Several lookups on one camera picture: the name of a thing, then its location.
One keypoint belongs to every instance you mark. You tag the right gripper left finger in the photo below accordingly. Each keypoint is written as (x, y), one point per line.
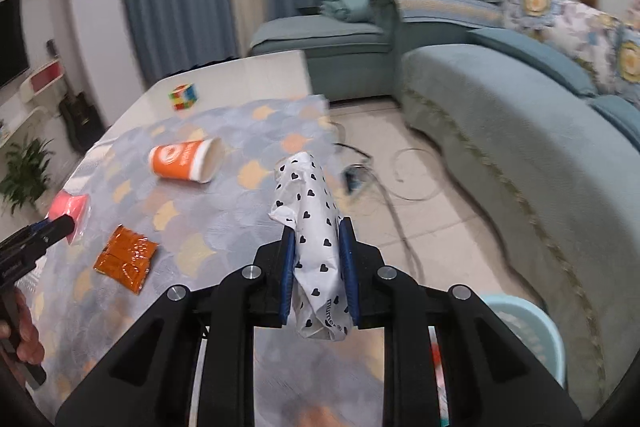
(190, 350)

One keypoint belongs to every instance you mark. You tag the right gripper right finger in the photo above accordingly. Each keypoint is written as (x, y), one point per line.
(446, 339)

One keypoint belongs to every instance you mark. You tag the orange sauce packet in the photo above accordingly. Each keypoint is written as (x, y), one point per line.
(126, 258)

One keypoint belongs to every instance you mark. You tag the orange paper cup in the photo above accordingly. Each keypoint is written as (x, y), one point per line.
(194, 161)

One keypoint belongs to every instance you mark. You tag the white heart-print paper bag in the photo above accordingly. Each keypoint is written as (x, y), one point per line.
(303, 202)

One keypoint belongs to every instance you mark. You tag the person left hand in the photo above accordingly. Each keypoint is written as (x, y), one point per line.
(30, 350)

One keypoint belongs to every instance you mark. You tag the light blue plastic basket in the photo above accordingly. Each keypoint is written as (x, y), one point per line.
(535, 329)

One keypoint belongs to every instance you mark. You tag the green potted plant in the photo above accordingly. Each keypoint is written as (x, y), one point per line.
(27, 177)

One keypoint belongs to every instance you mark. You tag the black guitar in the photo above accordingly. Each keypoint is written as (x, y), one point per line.
(84, 126)

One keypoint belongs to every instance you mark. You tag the grey scalloped tablecloth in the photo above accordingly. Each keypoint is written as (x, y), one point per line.
(203, 233)

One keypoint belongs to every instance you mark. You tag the colourful rubik cube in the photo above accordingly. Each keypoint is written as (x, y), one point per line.
(183, 97)

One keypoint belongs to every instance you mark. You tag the white refrigerator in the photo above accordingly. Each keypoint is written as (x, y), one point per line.
(108, 55)

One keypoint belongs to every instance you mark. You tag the teal blue sofa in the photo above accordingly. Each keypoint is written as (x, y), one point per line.
(524, 130)

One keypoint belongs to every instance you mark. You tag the white power strip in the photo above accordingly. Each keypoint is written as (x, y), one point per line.
(357, 177)

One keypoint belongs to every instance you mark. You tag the long floral bolster pillow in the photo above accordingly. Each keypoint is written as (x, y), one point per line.
(600, 43)

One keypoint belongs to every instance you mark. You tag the folded teal blanket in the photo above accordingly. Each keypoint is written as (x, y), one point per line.
(348, 11)

